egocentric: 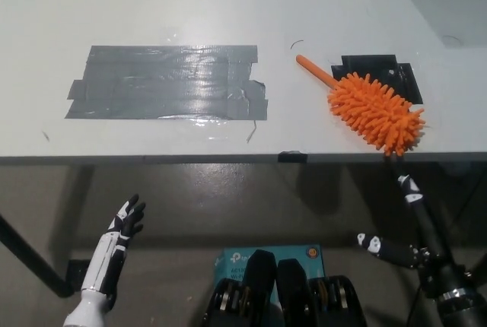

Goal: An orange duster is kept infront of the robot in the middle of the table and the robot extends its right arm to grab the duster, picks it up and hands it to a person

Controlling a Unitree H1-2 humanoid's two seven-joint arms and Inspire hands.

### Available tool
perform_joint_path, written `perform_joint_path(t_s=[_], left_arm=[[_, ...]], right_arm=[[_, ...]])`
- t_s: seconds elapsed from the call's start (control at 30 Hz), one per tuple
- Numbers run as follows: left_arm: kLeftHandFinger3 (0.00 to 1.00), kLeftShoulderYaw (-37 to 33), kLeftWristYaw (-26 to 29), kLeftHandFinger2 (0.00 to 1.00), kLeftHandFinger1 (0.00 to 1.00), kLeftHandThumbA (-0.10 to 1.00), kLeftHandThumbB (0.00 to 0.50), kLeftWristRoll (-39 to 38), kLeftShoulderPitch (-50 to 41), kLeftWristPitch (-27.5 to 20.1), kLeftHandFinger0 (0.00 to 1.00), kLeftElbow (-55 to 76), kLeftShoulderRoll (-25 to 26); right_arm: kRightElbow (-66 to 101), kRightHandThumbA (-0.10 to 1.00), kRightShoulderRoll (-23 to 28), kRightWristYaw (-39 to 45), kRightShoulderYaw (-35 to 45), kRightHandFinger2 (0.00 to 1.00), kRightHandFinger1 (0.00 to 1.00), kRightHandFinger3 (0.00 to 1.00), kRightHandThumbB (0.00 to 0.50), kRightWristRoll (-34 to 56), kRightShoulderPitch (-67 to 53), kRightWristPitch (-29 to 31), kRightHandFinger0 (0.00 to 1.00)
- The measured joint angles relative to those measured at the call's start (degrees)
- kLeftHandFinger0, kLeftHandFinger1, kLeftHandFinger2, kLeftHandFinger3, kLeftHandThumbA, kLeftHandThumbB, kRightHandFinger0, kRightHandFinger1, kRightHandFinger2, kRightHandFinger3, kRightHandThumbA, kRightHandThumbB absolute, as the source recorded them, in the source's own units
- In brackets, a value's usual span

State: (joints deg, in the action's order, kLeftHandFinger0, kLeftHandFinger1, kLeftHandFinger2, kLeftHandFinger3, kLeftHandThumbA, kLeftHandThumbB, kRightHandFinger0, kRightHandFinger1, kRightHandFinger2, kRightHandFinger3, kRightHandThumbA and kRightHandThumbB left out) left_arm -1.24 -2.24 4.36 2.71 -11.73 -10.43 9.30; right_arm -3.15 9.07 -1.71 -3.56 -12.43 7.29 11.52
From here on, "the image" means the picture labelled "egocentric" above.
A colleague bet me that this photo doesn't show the robot right hand black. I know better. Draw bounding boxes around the robot right hand black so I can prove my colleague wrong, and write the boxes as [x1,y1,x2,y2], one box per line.
[356,156,473,300]

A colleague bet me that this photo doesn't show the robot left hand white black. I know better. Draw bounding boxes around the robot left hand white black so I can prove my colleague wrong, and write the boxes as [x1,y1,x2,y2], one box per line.
[81,193,148,304]

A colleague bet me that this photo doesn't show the orange fluffy duster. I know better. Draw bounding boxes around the orange fluffy duster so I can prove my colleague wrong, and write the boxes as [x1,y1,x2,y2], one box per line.
[295,54,426,157]

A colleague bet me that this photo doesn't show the black robot legs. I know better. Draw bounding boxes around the black robot legs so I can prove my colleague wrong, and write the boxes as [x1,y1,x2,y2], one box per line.
[199,249,368,327]

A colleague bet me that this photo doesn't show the black table leg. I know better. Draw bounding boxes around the black table leg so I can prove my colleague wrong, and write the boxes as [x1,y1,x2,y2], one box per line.
[0,212,74,298]

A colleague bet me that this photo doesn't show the teal router box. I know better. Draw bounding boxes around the teal router box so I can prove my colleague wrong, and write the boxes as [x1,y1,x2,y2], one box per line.
[212,245,330,305]

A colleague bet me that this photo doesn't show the black tape patch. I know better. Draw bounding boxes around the black tape patch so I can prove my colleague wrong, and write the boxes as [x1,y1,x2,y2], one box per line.
[329,54,424,106]

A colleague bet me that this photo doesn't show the black table leg bracket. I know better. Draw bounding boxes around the black table leg bracket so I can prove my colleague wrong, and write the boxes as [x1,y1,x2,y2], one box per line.
[66,258,93,294]

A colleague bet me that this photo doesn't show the grey duct tape patch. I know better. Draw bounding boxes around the grey duct tape patch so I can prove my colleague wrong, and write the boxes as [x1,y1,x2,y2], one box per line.
[64,44,269,122]

